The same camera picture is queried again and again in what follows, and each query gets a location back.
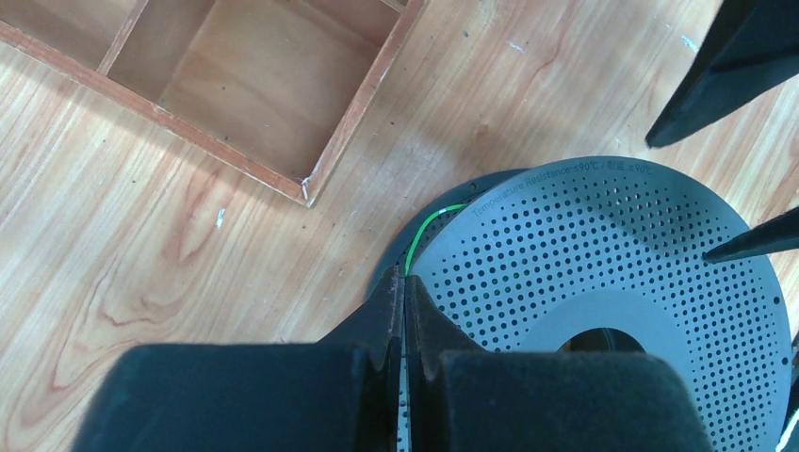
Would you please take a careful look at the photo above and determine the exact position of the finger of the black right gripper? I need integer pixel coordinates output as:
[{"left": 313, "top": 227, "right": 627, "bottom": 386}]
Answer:
[
  {"left": 703, "top": 207, "right": 798, "bottom": 264},
  {"left": 645, "top": 0, "right": 798, "bottom": 148}
]

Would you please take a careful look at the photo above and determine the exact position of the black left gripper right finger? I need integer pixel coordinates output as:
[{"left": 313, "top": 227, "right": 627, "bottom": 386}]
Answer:
[{"left": 404, "top": 276, "right": 712, "bottom": 451}]

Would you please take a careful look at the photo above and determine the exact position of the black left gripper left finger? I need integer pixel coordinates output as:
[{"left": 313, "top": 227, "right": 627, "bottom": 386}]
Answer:
[{"left": 73, "top": 266, "right": 405, "bottom": 451}]

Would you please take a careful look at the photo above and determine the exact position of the green wire bundle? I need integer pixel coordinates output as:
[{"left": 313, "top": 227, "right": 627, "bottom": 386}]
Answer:
[{"left": 404, "top": 202, "right": 469, "bottom": 277}]

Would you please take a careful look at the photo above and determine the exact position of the wooden compartment tray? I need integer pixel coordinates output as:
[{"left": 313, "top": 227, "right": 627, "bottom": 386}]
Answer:
[{"left": 1, "top": 0, "right": 425, "bottom": 207}]

